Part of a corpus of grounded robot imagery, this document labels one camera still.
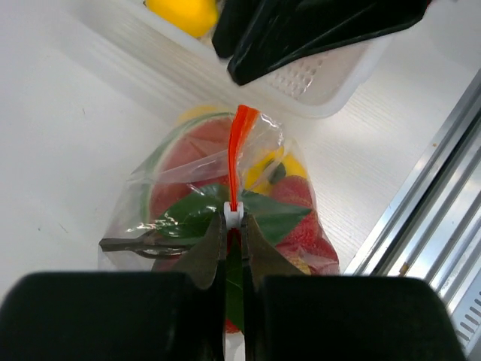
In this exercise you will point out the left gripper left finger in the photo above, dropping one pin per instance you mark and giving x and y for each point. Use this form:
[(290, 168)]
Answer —
[(174, 315)]

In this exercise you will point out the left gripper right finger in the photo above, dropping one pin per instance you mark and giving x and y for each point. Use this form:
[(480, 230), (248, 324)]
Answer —
[(292, 316)]

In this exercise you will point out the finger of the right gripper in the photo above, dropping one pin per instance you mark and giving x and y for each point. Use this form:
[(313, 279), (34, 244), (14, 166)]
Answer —
[(240, 26), (328, 25)]

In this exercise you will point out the yellow bell pepper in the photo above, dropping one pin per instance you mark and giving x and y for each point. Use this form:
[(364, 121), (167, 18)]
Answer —
[(271, 169)]

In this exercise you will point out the watermelon slice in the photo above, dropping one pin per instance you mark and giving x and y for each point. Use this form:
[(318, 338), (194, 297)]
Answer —
[(195, 150)]

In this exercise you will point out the clear zip top bag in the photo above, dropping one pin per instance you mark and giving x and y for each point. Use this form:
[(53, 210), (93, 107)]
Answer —
[(252, 136)]

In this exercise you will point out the aluminium mounting rail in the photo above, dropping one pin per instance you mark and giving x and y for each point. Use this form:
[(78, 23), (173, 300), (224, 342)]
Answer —
[(431, 228)]

